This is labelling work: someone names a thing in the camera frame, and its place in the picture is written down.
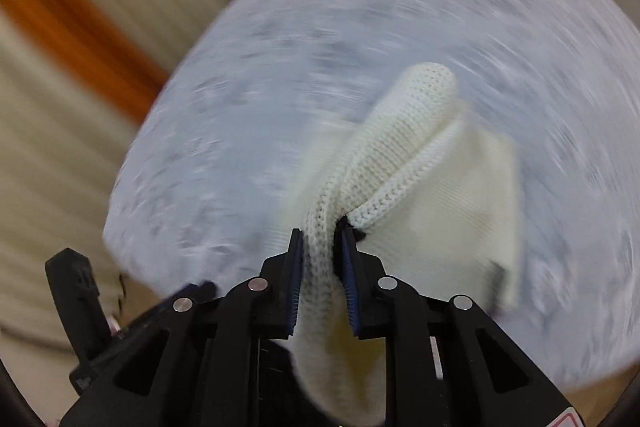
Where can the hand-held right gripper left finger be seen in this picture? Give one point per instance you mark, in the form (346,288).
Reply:
(295,272)

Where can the white red black knit sweater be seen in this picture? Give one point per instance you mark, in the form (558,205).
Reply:
(400,187)

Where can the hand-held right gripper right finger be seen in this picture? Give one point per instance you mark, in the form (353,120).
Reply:
(350,277)

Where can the bed with grey butterfly sheet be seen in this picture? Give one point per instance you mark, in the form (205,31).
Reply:
(300,82)

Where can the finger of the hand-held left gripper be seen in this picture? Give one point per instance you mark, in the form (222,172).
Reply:
(200,289)

